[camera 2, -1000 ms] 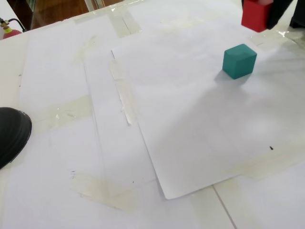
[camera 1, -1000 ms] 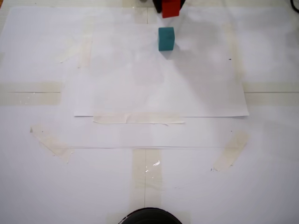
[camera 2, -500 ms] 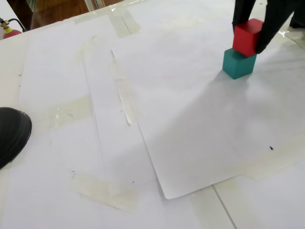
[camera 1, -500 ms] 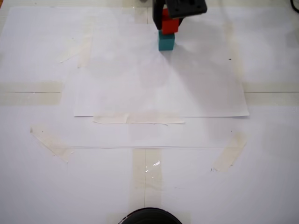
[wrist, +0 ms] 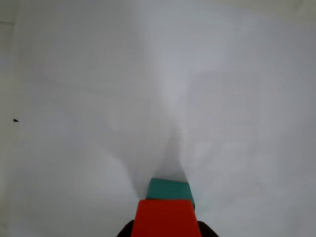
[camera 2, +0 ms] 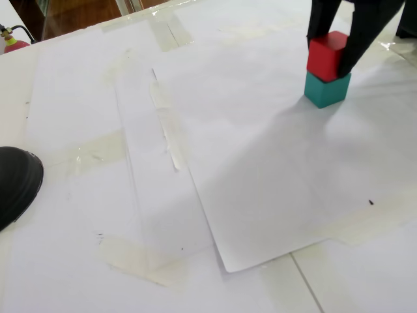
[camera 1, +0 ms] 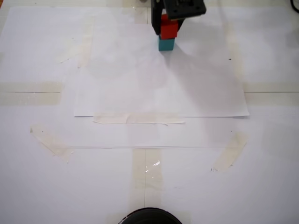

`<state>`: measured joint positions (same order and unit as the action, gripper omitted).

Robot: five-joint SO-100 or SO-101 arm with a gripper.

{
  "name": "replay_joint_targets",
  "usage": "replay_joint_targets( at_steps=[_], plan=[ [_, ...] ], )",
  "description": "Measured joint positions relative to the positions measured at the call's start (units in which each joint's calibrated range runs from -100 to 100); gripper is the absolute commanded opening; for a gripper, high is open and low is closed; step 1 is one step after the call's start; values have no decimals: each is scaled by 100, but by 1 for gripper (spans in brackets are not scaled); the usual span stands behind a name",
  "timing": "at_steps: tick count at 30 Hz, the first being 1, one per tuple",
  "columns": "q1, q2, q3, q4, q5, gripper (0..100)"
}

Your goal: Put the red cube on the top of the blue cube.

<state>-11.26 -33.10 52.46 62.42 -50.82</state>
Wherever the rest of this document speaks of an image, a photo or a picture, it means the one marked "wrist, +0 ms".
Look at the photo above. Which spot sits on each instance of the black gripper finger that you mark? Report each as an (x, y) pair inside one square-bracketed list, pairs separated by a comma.
[(126, 230), (207, 230)]

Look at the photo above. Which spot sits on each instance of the white paper sheet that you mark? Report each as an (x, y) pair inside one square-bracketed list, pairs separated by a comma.
[(98, 74)]

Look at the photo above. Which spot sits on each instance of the red cube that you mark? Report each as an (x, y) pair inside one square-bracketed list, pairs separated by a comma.
[(165, 219)]

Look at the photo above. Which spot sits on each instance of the teal blue cube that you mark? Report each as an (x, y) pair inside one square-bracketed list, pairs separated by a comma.
[(168, 188)]

